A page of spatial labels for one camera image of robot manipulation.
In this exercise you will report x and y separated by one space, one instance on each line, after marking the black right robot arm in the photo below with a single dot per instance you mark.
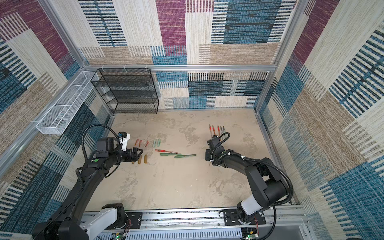
269 185

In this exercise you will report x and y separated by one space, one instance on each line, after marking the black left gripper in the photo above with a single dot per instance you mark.
135 156

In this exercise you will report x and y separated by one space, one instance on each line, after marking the black wire mesh shelf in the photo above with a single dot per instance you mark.
127 91

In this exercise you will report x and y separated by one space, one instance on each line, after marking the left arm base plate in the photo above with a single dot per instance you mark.
131 220

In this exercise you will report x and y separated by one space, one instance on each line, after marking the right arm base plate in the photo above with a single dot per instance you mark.
235 217

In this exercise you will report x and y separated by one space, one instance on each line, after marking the dark green pen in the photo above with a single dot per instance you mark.
185 156
170 154

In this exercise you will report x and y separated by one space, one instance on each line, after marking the aluminium front rail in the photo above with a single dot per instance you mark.
285 223

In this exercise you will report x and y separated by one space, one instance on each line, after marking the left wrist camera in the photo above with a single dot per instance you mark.
123 138

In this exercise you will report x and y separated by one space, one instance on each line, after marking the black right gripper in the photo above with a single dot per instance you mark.
207 157

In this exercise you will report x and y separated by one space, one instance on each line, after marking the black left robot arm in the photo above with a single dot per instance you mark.
65 223

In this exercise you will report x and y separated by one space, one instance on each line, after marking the white wire mesh basket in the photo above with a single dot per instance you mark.
60 115

